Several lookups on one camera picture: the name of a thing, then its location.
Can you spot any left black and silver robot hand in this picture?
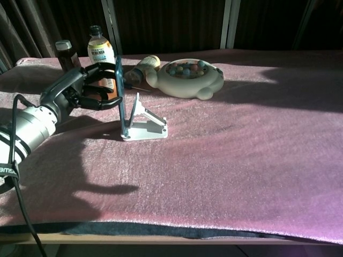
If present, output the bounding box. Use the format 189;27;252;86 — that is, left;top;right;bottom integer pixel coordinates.
39;62;123;121

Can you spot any black smartphone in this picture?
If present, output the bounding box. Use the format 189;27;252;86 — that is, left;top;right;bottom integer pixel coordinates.
114;55;129;136

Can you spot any cream bottle lying down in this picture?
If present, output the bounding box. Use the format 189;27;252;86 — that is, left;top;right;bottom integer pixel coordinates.
123;55;161;85

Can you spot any white folding phone stand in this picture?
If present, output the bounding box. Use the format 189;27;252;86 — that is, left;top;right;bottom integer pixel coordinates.
120;92;169;142

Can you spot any dark brown bottle silver cap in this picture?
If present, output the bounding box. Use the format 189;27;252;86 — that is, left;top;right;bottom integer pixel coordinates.
55;39;82;73

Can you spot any orange drink bottle black cap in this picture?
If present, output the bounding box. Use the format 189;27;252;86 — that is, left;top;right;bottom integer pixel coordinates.
87;25;120;101

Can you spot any brown curtain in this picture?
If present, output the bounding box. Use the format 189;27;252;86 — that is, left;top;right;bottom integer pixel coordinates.
0;0;62;73

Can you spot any white bear bead toy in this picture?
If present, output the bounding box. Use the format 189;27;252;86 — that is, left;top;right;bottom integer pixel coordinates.
146;58;225;101

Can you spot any dark felt under cloth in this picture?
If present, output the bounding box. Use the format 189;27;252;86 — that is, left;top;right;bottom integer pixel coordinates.
0;221;295;240

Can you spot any pink table cloth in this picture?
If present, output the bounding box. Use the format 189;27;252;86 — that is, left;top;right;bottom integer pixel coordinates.
0;48;343;246

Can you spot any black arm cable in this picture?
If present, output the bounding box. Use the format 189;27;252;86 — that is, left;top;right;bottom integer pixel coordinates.
8;93;48;257

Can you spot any silver aluminium frame post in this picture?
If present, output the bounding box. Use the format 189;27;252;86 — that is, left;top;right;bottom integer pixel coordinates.
220;0;241;49
101;0;123;56

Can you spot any black velcro cable strap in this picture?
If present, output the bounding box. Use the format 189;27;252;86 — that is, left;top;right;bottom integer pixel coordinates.
0;162;21;185

